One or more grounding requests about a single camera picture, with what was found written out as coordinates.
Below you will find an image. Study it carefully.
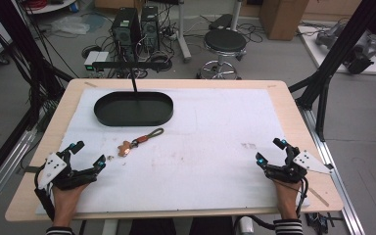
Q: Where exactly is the black computer tower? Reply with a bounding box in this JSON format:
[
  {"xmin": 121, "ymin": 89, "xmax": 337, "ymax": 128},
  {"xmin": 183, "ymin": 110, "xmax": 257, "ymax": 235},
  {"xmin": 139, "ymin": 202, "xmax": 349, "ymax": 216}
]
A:
[
  {"xmin": 111, "ymin": 7, "xmax": 142, "ymax": 62},
  {"xmin": 140, "ymin": 4, "xmax": 161, "ymax": 53}
]

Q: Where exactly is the person's left striped sleeve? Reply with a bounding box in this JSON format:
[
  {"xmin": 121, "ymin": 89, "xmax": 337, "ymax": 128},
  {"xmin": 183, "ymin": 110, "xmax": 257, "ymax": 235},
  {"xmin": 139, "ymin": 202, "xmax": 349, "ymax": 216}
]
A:
[{"xmin": 45, "ymin": 225, "xmax": 75, "ymax": 235}]

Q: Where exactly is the person's leg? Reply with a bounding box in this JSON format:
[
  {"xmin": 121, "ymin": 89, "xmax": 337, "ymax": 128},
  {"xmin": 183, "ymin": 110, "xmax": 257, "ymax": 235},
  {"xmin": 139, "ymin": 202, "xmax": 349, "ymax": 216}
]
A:
[
  {"xmin": 128, "ymin": 217, "xmax": 178, "ymax": 235},
  {"xmin": 188, "ymin": 216, "xmax": 235, "ymax": 235}
]

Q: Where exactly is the person's left leg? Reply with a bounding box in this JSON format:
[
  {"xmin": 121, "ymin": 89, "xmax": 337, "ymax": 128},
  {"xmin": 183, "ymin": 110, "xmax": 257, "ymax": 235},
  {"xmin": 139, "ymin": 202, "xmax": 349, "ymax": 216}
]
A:
[{"xmin": 128, "ymin": 217, "xmax": 178, "ymax": 235}]

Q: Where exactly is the black T-bar stand with tray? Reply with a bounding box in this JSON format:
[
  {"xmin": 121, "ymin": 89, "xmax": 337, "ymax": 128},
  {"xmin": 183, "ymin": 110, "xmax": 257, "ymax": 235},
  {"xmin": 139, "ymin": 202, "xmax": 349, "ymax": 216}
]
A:
[{"xmin": 92, "ymin": 61, "xmax": 174, "ymax": 127}]

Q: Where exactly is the thin wooden stick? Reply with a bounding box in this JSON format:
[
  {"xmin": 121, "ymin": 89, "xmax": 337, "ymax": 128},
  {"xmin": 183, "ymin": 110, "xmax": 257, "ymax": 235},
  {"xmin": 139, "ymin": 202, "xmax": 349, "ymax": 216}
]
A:
[{"xmin": 307, "ymin": 187, "xmax": 330, "ymax": 208}]

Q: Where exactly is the brown cardboard box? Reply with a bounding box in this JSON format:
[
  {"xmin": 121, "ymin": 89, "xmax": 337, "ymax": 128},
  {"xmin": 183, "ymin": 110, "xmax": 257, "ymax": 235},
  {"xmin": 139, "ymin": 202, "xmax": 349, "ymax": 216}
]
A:
[{"xmin": 258, "ymin": 0, "xmax": 310, "ymax": 42}]

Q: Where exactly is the white board with robot parts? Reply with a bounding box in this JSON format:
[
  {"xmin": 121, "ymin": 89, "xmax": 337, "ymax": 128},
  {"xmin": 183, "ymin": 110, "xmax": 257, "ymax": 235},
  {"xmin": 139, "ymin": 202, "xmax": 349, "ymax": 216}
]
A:
[{"xmin": 297, "ymin": 18, "xmax": 376, "ymax": 76}]

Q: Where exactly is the black frame strut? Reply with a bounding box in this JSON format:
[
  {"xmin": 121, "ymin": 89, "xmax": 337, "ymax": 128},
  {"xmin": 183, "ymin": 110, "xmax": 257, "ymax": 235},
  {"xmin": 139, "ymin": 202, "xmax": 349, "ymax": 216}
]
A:
[
  {"xmin": 0, "ymin": 0, "xmax": 74, "ymax": 190},
  {"xmin": 288, "ymin": 0, "xmax": 376, "ymax": 142}
]

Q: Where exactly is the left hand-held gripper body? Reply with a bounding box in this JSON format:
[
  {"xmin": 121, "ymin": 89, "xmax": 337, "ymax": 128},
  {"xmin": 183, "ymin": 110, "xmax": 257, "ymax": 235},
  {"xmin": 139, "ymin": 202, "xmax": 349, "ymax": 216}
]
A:
[{"xmin": 37, "ymin": 151, "xmax": 99, "ymax": 192}]

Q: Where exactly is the grey table leg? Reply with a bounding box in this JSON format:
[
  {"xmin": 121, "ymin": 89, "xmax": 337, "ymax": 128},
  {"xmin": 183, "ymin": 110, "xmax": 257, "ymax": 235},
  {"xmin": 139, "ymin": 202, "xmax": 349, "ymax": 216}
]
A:
[{"xmin": 175, "ymin": 0, "xmax": 193, "ymax": 64}]

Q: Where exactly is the white table mat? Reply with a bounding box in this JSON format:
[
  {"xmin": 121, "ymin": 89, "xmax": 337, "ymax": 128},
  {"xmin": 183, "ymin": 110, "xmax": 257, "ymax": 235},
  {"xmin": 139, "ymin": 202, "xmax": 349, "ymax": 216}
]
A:
[{"xmin": 35, "ymin": 87, "xmax": 310, "ymax": 215}]

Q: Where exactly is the black round stool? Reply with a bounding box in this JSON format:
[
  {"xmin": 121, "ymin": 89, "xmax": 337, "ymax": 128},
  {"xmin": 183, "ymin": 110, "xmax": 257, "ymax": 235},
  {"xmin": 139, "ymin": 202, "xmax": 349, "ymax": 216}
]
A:
[{"xmin": 196, "ymin": 28, "xmax": 248, "ymax": 80}]

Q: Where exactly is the brown leather keychain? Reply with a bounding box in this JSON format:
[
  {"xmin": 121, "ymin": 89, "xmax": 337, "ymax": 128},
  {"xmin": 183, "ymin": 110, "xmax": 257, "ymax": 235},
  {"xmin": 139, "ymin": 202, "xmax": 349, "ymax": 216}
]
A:
[{"xmin": 117, "ymin": 127, "xmax": 165, "ymax": 158}]

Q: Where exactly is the round white table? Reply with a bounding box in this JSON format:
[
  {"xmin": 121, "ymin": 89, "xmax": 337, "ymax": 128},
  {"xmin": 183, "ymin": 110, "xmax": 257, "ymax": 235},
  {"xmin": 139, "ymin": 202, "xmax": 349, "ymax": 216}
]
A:
[{"xmin": 23, "ymin": 0, "xmax": 77, "ymax": 16}]

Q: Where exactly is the person's left hand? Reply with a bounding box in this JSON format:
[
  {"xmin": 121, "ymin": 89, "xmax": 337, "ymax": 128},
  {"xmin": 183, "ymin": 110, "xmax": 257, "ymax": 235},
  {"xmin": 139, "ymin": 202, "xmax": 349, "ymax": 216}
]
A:
[{"xmin": 51, "ymin": 182, "xmax": 91, "ymax": 228}]

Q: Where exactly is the aluminium rail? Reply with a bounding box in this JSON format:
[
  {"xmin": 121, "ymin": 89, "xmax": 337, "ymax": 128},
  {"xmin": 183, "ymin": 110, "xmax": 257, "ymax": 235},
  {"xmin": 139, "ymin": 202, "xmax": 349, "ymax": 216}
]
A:
[
  {"xmin": 300, "ymin": 107, "xmax": 366, "ymax": 235},
  {"xmin": 0, "ymin": 128, "xmax": 38, "ymax": 219}
]

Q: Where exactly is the white box device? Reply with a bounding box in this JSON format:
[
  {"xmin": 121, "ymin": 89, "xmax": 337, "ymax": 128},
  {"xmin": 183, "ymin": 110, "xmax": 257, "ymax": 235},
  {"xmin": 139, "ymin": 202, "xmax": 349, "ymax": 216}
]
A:
[{"xmin": 83, "ymin": 50, "xmax": 111, "ymax": 72}]

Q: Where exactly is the person's right leg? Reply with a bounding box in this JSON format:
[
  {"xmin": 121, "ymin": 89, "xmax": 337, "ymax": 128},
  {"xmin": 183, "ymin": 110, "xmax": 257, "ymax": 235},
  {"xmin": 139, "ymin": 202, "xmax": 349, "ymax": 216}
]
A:
[{"xmin": 188, "ymin": 216, "xmax": 235, "ymax": 235}]

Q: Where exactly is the clear plastic bag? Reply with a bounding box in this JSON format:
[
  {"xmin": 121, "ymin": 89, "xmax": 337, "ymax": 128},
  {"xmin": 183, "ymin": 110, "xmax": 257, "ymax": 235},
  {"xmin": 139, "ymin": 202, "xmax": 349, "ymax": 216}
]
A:
[{"xmin": 49, "ymin": 15, "xmax": 91, "ymax": 36}]

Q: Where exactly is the person's right hand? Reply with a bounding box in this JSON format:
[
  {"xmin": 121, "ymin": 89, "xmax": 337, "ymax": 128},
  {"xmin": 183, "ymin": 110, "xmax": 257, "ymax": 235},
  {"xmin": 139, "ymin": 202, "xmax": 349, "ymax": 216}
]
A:
[{"xmin": 272, "ymin": 177, "xmax": 305, "ymax": 221}]

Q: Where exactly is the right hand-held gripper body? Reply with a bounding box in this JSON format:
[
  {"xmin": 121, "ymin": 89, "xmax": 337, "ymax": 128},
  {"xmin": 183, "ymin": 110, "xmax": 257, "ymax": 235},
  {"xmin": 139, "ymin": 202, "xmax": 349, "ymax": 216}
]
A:
[{"xmin": 263, "ymin": 146, "xmax": 335, "ymax": 184}]

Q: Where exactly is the person's right striped sleeve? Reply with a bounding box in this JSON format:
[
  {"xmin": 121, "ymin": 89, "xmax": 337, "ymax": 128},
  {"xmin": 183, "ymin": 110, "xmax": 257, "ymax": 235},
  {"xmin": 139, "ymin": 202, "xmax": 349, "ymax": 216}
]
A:
[{"xmin": 272, "ymin": 218, "xmax": 305, "ymax": 235}]

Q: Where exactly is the person's striped sleeve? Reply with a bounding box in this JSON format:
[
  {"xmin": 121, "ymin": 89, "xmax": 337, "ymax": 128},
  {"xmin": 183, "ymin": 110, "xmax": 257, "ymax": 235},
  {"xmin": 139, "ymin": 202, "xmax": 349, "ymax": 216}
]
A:
[
  {"xmin": 45, "ymin": 225, "xmax": 75, "ymax": 235},
  {"xmin": 272, "ymin": 218, "xmax": 305, "ymax": 235}
]

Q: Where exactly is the right hand-held gripper cable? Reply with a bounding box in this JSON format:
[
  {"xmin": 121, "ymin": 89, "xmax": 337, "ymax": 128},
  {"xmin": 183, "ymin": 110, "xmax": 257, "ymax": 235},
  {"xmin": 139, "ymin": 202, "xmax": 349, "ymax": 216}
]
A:
[{"xmin": 233, "ymin": 175, "xmax": 309, "ymax": 231}]

